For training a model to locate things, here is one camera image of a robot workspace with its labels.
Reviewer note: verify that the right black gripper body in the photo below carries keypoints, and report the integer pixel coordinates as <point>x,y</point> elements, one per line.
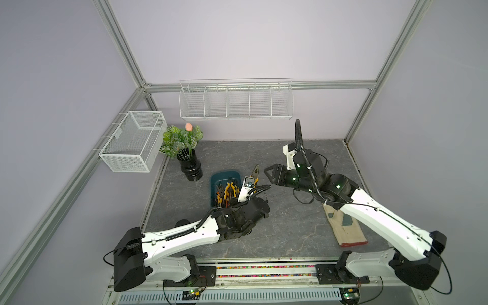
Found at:
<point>290,178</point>

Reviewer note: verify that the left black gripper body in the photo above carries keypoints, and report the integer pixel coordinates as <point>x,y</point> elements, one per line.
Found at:
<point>237,206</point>

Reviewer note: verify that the teal plastic storage box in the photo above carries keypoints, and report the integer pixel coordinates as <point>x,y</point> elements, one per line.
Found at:
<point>224,177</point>

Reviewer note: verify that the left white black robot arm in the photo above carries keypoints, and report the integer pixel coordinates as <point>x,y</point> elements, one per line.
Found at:
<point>139,256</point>

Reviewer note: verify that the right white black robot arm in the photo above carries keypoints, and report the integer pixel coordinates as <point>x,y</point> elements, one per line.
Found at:
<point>415,255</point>

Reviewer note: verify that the yellow black combination pliers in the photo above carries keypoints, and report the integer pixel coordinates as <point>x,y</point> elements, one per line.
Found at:
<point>231,191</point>

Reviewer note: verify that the beige work glove red cuff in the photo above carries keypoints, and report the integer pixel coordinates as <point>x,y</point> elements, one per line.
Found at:
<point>346,229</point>

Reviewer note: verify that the green plant in black vase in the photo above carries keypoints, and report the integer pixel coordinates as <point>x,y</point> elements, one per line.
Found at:
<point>181,143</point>

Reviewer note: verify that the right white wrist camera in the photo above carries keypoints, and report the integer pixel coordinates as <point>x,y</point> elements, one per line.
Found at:
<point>290,151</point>

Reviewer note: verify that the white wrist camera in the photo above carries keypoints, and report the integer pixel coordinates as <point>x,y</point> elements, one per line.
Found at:
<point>248,185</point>
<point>290,151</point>

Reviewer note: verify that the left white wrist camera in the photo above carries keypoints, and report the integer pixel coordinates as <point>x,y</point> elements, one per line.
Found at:
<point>248,185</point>

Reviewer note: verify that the aluminium front rail frame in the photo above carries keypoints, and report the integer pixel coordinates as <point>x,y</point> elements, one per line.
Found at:
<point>271,281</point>

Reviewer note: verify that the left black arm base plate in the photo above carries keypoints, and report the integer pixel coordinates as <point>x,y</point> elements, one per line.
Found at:
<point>204,277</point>

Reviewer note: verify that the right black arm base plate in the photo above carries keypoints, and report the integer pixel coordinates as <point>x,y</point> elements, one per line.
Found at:
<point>327,274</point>

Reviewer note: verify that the small white wire side basket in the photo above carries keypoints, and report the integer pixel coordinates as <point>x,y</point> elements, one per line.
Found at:
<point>135,143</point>

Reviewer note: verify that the long white wire wall basket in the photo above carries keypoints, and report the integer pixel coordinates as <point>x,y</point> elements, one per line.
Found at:
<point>242,98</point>

